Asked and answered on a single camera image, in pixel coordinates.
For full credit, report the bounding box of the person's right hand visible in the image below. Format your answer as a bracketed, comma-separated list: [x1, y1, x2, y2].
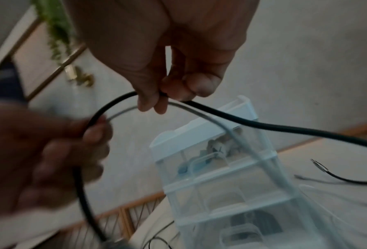
[63, 0, 261, 115]

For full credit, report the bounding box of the person's left hand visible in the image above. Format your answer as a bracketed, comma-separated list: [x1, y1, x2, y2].
[0, 102, 114, 217]

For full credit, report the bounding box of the white drawer organizer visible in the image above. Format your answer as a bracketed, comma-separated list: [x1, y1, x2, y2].
[149, 95, 329, 249]

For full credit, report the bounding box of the dark blue furniture piece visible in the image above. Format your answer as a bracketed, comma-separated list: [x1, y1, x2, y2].
[0, 60, 28, 104]

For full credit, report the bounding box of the green hanging plant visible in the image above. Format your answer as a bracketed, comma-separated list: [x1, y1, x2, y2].
[32, 0, 76, 66]

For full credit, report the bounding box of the orange-framed lattice screen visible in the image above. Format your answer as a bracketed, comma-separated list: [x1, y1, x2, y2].
[60, 192, 172, 249]
[277, 118, 367, 153]

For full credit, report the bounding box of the grey small item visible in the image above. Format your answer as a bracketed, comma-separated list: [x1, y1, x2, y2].
[206, 128, 244, 158]

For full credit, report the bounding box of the black small item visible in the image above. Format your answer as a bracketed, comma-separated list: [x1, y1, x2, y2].
[231, 210, 283, 241]

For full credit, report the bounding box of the brass wall fixture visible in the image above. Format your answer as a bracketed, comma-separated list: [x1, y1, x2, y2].
[63, 65, 95, 88]

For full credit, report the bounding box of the wooden framed wall panel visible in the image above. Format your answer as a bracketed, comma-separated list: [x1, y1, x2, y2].
[11, 19, 89, 101]

